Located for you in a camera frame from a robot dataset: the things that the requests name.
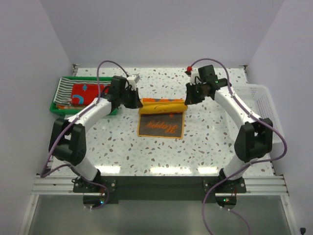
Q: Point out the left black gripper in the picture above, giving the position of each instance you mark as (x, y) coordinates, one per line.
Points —
(136, 103)

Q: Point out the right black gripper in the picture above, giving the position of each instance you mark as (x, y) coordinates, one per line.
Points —
(190, 98)

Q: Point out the red blue patterned towel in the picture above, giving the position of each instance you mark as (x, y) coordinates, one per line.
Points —
(83, 94)

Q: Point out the orange yellow patterned towel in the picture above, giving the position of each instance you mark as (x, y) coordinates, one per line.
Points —
(162, 118)

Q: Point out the green white striped towel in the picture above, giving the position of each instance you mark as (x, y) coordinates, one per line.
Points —
(64, 88)

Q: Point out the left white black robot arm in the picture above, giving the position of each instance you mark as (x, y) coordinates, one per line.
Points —
(68, 138)

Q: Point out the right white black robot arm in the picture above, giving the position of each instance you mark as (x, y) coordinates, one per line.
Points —
(254, 139)

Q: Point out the white plastic basket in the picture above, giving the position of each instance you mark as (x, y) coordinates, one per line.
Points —
(259, 100)

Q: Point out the orange folded cartoon towel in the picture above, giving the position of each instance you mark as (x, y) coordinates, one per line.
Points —
(69, 107)

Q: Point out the green plastic tray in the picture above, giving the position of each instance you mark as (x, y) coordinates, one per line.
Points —
(54, 109)

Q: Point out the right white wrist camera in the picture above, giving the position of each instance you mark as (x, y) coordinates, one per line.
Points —
(193, 75)

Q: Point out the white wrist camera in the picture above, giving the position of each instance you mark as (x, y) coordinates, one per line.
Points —
(133, 80)
(193, 75)

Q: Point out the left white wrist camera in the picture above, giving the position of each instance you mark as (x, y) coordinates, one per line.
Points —
(133, 80)

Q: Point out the black mounting base plate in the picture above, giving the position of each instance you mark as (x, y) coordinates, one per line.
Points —
(113, 189)

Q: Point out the aluminium frame rail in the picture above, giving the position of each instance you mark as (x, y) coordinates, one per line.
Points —
(255, 185)

